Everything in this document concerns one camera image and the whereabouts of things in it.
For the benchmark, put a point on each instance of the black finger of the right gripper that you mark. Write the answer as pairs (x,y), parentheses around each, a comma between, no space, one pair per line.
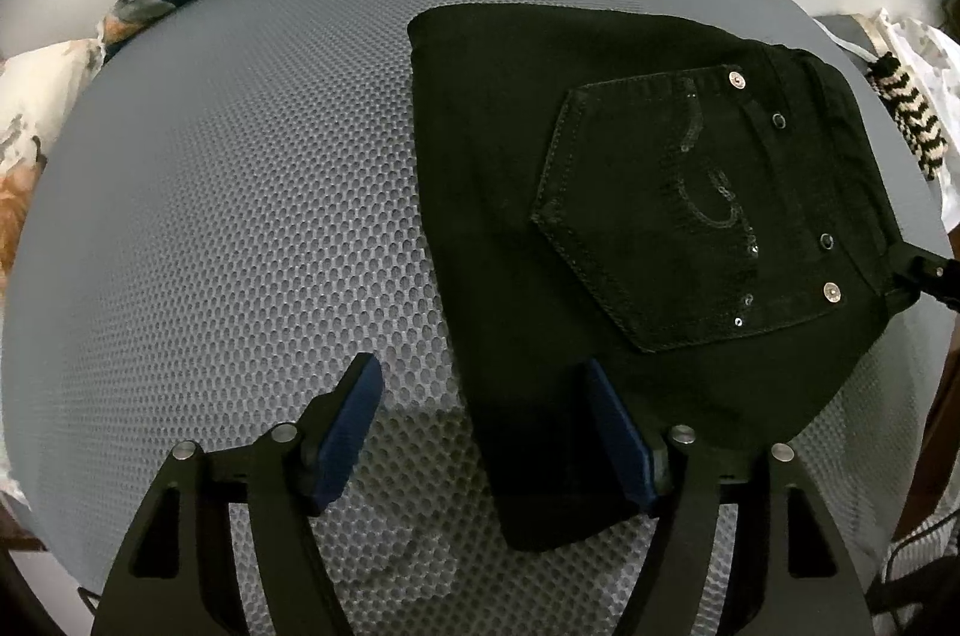
(927,272)

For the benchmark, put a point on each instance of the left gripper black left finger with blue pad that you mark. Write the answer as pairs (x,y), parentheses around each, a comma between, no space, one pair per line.
(176,571)

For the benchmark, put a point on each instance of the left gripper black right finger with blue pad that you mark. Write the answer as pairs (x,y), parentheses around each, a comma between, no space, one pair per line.
(744,542)

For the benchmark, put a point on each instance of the black white striped cloth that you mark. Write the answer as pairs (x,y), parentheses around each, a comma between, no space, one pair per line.
(911,111)

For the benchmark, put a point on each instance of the black pants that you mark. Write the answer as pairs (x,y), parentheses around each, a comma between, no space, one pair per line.
(637,222)

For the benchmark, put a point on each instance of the white crumpled cloth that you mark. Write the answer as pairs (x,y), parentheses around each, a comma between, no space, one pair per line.
(932,58)

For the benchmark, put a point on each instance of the grey mesh mattress pad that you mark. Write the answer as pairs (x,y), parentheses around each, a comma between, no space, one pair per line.
(227,219)

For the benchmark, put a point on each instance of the white orange floral pillow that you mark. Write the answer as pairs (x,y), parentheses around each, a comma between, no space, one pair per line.
(39,91)

